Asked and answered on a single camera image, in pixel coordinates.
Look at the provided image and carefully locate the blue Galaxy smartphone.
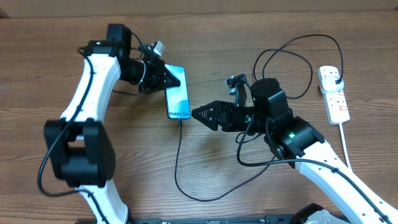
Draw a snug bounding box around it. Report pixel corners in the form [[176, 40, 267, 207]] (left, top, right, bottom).
[[165, 64, 191, 119]]

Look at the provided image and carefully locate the black USB-C charging cable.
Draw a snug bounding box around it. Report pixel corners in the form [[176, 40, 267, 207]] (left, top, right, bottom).
[[174, 34, 345, 202]]

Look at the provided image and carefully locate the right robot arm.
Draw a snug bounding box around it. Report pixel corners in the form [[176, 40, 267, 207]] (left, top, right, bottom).
[[192, 78, 397, 223]]

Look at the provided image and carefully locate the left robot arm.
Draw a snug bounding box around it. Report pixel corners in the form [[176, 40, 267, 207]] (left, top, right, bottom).
[[37, 24, 181, 223]]

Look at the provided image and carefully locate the white charger plug adapter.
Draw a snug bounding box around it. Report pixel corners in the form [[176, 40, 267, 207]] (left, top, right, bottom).
[[320, 77, 345, 94]]

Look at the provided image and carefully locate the white power strip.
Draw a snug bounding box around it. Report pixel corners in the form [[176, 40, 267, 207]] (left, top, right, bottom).
[[317, 65, 350, 125]]

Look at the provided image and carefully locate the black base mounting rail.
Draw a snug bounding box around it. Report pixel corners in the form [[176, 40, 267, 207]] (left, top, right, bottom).
[[74, 202, 352, 224]]

